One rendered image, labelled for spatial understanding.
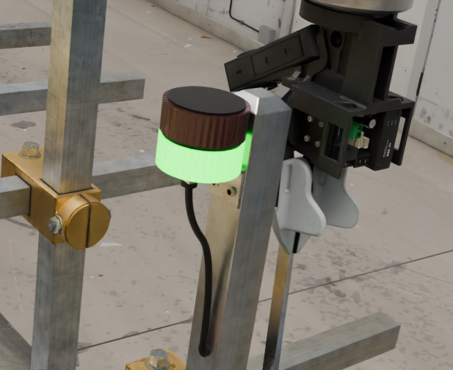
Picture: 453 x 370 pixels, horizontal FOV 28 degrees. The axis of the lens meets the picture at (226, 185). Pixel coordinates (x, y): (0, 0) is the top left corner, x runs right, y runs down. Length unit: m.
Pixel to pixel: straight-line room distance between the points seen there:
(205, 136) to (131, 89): 0.66
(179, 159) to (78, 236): 0.29
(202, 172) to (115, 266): 2.12
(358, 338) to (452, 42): 3.12
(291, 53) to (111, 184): 0.33
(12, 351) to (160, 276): 1.60
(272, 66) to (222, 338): 0.21
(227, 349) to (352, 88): 0.22
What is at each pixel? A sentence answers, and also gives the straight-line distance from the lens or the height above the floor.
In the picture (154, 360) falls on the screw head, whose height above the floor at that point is 0.88.
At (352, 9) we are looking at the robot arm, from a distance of 0.65.
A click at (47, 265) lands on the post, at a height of 0.89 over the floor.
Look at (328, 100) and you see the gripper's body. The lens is 0.66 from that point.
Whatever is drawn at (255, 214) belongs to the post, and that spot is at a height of 1.06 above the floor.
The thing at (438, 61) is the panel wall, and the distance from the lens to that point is 4.05.
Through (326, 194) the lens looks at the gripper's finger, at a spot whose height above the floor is 1.06.
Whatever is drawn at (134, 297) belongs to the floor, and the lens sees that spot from 2.59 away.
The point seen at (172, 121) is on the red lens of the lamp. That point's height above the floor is 1.14.
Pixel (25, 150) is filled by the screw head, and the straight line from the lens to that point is 0.96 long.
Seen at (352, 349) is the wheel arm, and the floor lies 0.85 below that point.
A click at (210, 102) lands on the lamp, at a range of 0.62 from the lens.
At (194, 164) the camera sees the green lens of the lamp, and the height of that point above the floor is 1.12.
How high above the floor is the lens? 1.35
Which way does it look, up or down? 24 degrees down
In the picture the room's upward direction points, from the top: 9 degrees clockwise
